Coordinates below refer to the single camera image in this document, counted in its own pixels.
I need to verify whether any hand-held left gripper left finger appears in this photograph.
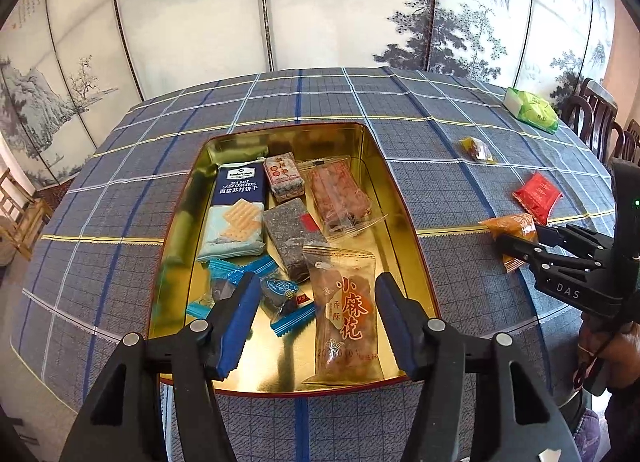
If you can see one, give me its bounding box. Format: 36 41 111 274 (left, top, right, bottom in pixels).
59 272 262 462

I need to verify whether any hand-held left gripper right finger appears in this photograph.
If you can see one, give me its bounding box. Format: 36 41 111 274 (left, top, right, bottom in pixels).
375 272 583 462

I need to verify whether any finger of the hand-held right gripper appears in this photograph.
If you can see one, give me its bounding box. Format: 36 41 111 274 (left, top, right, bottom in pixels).
536 225 613 255
496 233 601 273

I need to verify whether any orange snack packet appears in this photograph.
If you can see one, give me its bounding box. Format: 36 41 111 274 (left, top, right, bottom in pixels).
479 213 541 274

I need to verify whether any blue dark candy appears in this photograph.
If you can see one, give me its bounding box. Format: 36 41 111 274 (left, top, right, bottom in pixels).
252 275 317 338
186 255 278 320

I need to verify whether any orange label fried twist packet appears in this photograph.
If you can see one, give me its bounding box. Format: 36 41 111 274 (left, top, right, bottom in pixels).
301 245 396 388

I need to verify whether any gold metal tin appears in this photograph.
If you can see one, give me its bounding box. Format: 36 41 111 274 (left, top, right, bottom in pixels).
146 122 442 397

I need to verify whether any dark sesame bar packet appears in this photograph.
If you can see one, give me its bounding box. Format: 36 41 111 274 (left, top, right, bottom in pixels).
263 197 331 284

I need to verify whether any clear packet of reddish snacks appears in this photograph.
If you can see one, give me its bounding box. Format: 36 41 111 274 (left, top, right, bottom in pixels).
297 155 388 238

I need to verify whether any person's right forearm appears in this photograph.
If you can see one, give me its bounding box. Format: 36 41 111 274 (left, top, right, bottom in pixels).
602 384 640 462

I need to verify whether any person's right hand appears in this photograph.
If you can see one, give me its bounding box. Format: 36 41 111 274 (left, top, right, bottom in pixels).
577 319 640 390

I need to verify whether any red snack packet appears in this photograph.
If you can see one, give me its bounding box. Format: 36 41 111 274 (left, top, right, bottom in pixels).
512 172 565 227

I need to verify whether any dark wooden chair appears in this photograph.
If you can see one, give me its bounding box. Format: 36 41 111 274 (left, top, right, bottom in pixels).
607 119 640 168
560 77 621 153

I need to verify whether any small yellow red wrapped candy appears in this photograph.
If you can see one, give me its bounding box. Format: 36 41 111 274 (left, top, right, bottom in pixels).
457 136 497 164

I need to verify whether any blue cracker packet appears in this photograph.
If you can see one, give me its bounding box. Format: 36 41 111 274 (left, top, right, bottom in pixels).
196 158 267 263

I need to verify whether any green packet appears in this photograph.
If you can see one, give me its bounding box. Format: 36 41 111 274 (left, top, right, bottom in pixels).
502 86 560 134

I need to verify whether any purple cloth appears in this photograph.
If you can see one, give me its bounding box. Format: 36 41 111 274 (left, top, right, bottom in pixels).
572 407 608 450

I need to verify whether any small red patterned wrapped block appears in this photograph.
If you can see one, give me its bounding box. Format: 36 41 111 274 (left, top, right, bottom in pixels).
263 155 307 203

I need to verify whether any blue grey plaid tablecloth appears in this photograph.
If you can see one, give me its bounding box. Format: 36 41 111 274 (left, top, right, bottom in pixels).
10 67 618 462

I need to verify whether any small light wooden chair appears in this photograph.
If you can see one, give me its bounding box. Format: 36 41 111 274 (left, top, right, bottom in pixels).
0 167 53 263

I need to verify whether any ink painting folding screen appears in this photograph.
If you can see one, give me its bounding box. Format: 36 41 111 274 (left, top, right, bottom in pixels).
0 0 618 188

